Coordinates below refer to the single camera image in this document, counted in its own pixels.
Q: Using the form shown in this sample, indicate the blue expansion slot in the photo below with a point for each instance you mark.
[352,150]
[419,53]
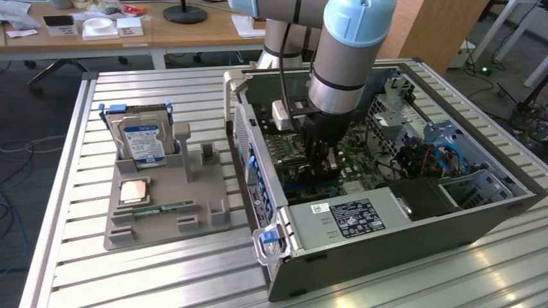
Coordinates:
[291,187]

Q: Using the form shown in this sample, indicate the white paper card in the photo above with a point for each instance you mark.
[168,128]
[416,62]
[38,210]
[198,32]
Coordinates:
[22,33]

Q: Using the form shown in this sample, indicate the copper-coloured CPU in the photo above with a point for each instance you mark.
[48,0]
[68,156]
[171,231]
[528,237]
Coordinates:
[135,191]

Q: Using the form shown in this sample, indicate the hard disk in blue carrier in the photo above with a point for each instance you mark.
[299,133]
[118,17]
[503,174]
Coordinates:
[143,141]

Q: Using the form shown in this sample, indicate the open grey PC case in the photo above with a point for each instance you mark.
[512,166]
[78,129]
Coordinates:
[386,256]

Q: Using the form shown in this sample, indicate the metal disk bay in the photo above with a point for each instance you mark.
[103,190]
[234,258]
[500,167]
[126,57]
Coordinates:
[394,118]

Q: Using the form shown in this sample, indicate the black and white box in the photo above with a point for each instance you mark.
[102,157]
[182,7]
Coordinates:
[60,25]

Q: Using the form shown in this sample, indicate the green RAM stick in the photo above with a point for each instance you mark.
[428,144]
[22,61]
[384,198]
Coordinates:
[150,210]

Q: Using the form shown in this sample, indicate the grey power supply unit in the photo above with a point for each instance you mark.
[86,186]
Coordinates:
[343,218]

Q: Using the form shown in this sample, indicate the clear plastic bag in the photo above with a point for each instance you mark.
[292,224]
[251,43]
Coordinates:
[18,14]

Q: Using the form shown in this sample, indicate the grey parts rack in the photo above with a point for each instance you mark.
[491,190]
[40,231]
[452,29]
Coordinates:
[171,192]

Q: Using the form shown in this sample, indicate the plain white box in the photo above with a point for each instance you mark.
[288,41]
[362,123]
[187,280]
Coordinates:
[130,25]

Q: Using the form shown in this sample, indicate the red small item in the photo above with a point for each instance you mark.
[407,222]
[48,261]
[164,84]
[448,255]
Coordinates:
[132,11]

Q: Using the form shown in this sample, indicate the white box with tape roll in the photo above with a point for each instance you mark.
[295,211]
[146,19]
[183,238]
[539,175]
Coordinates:
[99,29]

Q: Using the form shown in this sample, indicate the wooden cabinet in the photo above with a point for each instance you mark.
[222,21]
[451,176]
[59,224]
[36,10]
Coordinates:
[432,32]

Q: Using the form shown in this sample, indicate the black round lamp base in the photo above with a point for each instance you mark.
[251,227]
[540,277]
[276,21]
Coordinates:
[184,14]

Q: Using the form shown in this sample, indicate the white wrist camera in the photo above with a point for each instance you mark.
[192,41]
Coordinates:
[283,115]

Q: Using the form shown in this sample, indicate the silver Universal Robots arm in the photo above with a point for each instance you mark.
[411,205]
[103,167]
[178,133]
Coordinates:
[343,48]

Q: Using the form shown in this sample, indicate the green motherboard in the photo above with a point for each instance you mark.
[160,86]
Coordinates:
[364,167]

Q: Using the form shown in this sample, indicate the wooden desk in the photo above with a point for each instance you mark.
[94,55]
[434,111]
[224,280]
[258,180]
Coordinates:
[86,45]

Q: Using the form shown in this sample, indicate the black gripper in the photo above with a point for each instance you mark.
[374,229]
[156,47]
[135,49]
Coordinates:
[326,131]

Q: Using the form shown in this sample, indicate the device with green light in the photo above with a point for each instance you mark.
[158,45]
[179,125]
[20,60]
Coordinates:
[484,70]

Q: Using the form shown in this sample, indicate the CPU socket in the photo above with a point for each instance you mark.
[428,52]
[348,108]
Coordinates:
[295,147]

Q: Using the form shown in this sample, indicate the silver chipset heatsink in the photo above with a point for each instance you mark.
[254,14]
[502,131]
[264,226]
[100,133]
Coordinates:
[354,186]

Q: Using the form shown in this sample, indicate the white paper stack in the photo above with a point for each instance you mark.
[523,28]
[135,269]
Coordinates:
[248,30]

